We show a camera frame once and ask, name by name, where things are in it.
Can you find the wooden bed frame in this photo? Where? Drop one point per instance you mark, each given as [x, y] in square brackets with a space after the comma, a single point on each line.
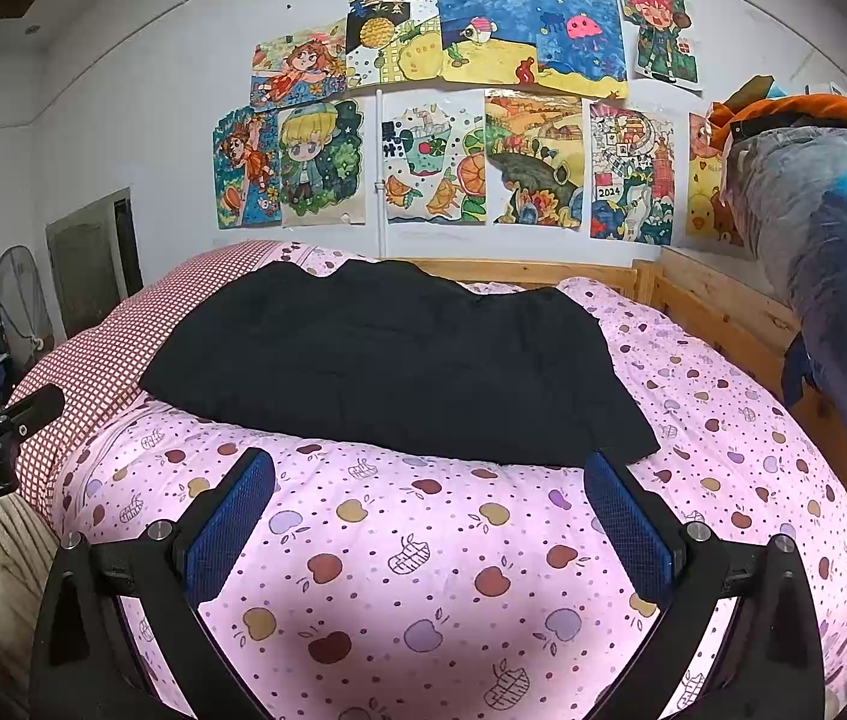
[723, 315]

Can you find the orange-haired girl drawing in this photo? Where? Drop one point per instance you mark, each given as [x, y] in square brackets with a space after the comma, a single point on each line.
[243, 172]

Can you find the orange field landscape drawing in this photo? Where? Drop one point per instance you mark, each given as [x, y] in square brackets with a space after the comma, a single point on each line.
[536, 157]

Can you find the yellow black checker drawing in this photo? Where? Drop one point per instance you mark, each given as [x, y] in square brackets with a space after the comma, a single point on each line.
[389, 37]

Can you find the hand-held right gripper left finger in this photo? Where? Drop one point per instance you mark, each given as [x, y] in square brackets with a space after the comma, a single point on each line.
[232, 532]

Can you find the blue sea fish drawing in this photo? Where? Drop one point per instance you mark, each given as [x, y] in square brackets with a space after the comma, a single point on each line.
[528, 30]

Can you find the yellow chick drawing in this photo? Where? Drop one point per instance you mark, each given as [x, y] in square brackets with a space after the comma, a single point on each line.
[708, 195]

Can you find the red checked bed sheet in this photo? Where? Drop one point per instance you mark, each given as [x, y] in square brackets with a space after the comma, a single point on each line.
[108, 360]

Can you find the blond child drawing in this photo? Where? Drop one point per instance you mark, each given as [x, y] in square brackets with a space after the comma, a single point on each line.
[318, 165]

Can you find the standing electric fan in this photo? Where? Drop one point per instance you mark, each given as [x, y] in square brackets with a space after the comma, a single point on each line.
[22, 300]

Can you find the group of children's drawings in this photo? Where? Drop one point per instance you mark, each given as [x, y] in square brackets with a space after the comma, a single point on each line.
[380, 165]

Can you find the pagoda calendar drawing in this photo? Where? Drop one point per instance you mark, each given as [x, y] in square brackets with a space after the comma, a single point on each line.
[629, 172]

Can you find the plastic bag of clothes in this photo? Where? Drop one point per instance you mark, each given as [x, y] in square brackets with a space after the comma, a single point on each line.
[821, 240]

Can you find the swimming girl drawing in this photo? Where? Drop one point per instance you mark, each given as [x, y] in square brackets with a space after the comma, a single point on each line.
[299, 67]

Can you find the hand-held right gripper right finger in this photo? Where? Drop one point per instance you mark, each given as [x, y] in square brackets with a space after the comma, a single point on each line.
[629, 529]

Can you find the fruit juice drawing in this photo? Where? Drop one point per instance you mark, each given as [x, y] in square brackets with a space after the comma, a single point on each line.
[434, 165]

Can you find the red-haired boy drawing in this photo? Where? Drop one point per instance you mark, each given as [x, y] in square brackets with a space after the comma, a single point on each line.
[656, 30]

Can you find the black jacket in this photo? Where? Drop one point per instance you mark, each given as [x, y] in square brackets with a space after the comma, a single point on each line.
[393, 360]

